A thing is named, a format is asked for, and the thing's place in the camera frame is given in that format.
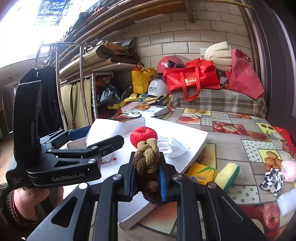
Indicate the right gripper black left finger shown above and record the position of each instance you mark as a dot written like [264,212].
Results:
[90,209]

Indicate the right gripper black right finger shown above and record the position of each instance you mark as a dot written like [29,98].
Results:
[204,212]

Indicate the yellow green sponge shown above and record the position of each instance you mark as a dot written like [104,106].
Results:
[226,177]

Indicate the yellow tissue pack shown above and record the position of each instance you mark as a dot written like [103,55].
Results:
[201,174]

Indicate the black white patterned cloth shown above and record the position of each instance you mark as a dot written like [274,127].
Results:
[273,181]

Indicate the brown beige braided rope knot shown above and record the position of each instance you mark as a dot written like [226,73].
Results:
[146,162]

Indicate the red plush apple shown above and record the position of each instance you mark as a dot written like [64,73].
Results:
[142,134]

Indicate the left hand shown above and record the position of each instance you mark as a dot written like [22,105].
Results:
[26,200]

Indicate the black hanging garment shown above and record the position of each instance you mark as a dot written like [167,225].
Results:
[50,119]

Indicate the wooden shelf with curtain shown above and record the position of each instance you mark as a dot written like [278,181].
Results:
[99,65]

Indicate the black plastic bag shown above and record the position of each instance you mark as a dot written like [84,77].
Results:
[111,95]

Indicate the white round charger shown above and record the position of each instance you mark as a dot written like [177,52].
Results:
[131,114]

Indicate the pink fluffy pompom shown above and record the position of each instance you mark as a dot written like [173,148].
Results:
[288,169]

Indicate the white cloth in box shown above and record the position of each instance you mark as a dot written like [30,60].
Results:
[170,147]

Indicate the red plastic bag on table edge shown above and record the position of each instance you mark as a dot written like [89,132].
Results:
[287,144]

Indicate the white power bank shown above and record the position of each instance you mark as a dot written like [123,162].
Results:
[156,110]

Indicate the yellow shopping bag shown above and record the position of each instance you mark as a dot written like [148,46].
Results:
[142,77]

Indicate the metal clothes rack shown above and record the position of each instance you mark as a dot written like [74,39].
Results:
[83,49]

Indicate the white helmet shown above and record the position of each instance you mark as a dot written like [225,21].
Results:
[157,88]

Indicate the plaid blanket bench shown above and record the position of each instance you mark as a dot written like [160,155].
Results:
[223,101]

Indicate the red fabric bag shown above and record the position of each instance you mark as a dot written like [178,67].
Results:
[243,78]

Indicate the red helmet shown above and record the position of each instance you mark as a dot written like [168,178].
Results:
[169,62]

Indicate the red tote bag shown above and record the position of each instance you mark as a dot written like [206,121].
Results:
[196,75]

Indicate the cream foam roll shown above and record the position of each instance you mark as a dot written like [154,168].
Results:
[220,55]

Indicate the dark wooden door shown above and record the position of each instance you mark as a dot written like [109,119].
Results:
[272,29]

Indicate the wall switch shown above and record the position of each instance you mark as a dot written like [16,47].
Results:
[202,51]

